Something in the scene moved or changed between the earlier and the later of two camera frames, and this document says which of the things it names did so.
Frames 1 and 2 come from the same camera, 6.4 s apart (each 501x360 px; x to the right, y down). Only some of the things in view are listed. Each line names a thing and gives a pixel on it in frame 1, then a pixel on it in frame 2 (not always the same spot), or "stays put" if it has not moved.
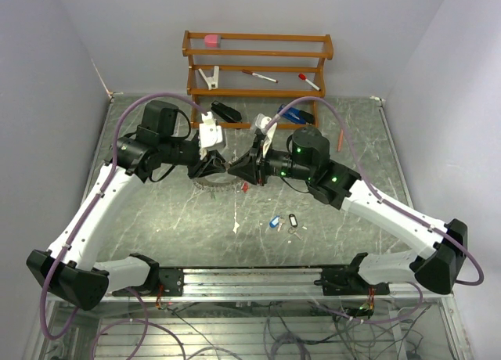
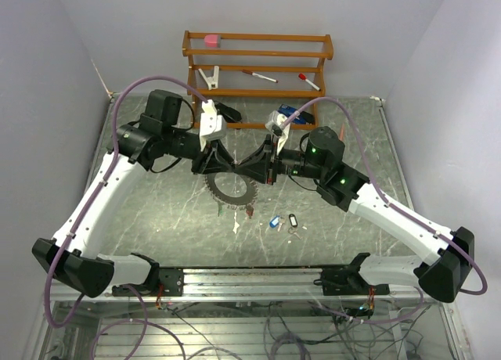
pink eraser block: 211,41 stays put
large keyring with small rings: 217,188 to 239,203
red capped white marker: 304,77 stays put
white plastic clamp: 212,82 stays put
